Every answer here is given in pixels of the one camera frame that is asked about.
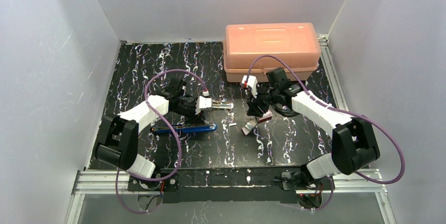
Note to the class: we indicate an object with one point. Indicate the red staples box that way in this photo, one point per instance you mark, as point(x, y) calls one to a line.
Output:
point(266, 117)

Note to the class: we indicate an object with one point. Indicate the cardboard staples tray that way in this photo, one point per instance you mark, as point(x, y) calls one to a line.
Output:
point(248, 127)

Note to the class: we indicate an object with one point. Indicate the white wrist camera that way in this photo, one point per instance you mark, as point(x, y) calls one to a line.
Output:
point(250, 82)
point(203, 104)

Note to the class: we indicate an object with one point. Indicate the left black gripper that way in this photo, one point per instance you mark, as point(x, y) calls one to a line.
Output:
point(192, 107)

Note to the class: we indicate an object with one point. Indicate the blue stapler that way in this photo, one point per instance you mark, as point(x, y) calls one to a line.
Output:
point(185, 128)

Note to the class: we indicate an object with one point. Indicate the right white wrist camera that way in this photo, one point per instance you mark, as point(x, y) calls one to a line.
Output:
point(250, 82)

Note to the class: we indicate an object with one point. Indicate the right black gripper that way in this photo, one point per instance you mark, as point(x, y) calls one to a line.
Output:
point(257, 103)

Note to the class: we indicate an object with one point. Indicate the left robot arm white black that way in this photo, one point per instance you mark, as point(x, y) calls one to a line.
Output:
point(117, 138)

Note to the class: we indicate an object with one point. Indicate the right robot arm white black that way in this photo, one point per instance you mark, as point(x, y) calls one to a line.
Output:
point(354, 144)

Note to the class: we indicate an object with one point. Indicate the orange plastic toolbox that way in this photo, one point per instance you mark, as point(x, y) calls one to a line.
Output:
point(259, 48)

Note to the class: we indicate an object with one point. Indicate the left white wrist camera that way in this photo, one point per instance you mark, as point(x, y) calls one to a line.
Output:
point(203, 104)

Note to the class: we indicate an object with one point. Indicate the beige stapler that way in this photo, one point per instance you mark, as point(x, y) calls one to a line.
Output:
point(216, 104)

